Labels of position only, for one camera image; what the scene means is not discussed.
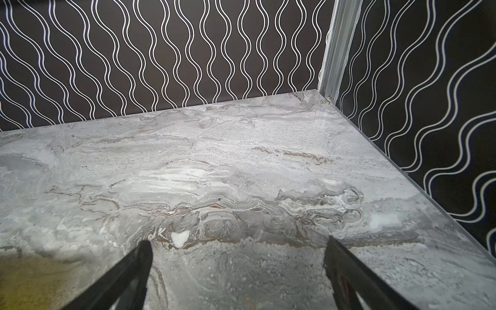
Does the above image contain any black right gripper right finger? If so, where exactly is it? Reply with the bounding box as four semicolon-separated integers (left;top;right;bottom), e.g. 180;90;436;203
323;236;417;309

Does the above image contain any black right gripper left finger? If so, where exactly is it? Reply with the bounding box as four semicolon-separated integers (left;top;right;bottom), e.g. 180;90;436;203
63;240;153;309

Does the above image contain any aluminium corner frame post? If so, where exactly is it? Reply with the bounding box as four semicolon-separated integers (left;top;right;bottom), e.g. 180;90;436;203
318;0;363;104

